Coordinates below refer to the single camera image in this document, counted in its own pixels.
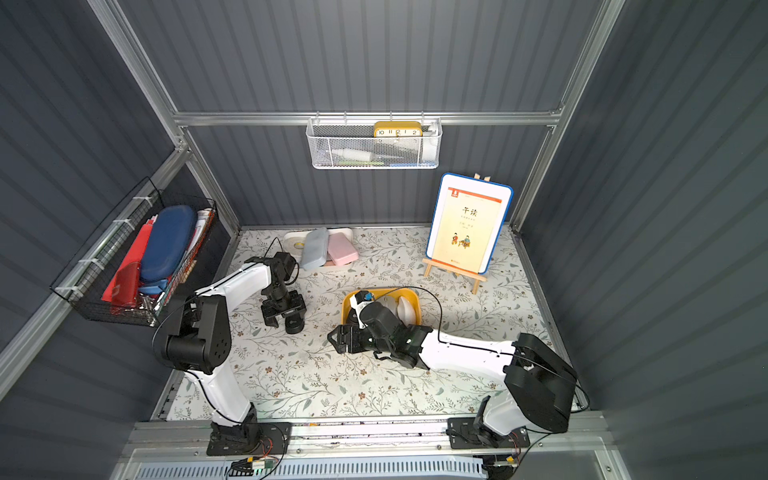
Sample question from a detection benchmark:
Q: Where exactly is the black mouse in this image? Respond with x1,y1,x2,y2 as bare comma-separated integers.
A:
284,314,305,335

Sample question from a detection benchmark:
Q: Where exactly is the yellow plastic storage box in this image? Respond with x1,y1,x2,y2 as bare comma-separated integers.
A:
340,287,422,325

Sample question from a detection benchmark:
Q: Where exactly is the white mouse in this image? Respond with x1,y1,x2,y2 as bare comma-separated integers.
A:
396,297,417,325

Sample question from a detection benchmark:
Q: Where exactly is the silver mouse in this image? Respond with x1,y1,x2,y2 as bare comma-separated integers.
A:
379,295,397,316

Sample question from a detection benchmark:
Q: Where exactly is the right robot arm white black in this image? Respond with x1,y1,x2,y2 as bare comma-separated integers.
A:
327,325,578,436

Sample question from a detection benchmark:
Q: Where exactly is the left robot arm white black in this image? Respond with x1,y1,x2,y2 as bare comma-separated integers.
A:
152,252,306,429

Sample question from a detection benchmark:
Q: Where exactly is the pink box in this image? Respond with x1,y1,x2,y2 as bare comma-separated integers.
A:
327,233,359,266

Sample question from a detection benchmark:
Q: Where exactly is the grey pencil case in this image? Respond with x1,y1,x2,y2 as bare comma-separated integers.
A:
300,227,329,271

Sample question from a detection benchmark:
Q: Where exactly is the white tape roll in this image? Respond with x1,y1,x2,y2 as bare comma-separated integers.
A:
282,233,306,258

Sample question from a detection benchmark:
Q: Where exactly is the white tray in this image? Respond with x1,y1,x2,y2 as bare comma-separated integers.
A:
279,226,355,271

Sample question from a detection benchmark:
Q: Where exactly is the blue pencil case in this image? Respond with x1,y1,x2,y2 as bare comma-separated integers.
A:
140,205,197,284

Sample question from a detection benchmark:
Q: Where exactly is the red folder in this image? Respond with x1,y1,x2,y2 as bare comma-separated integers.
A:
101,217,155,308

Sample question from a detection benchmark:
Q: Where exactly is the yellow clock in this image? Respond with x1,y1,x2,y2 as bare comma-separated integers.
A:
374,120,423,139

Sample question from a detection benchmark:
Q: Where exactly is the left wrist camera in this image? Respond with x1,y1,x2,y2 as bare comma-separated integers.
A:
271,251,299,285

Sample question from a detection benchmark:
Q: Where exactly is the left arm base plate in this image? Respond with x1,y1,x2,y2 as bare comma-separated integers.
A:
206,422,292,456

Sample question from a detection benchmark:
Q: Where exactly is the black wire side basket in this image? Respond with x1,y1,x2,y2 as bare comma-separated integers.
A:
51,181,218,327

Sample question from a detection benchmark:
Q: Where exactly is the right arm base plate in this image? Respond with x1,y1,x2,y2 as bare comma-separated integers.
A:
446,417,531,451

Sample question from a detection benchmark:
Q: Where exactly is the white wire wall basket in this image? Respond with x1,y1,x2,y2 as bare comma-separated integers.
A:
306,117,443,170

